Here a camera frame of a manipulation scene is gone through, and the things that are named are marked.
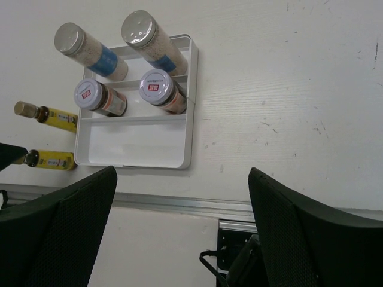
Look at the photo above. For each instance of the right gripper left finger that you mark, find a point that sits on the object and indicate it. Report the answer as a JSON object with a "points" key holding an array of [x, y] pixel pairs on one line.
{"points": [[54, 240]]}

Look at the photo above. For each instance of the blue-label bead jar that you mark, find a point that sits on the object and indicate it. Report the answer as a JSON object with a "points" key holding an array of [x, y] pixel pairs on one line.
{"points": [[141, 32], [75, 43]]}

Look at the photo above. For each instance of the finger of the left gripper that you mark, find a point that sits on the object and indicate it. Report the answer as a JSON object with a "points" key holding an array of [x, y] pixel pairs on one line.
{"points": [[10, 154]]}

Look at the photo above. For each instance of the spice jar red label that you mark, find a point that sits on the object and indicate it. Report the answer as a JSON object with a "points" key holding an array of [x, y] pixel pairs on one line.
{"points": [[159, 89], [96, 97]]}

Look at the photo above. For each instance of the yellow small bottle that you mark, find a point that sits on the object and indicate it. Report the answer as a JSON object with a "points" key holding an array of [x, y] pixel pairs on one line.
{"points": [[48, 116], [43, 159]]}

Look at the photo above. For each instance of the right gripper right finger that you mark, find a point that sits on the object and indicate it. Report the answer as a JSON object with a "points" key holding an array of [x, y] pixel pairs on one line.
{"points": [[308, 243]]}

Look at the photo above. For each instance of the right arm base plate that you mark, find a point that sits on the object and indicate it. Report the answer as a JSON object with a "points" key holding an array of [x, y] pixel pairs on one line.
{"points": [[237, 260]]}

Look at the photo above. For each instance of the white divided tray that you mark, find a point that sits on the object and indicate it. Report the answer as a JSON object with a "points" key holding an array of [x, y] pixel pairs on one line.
{"points": [[145, 136]]}

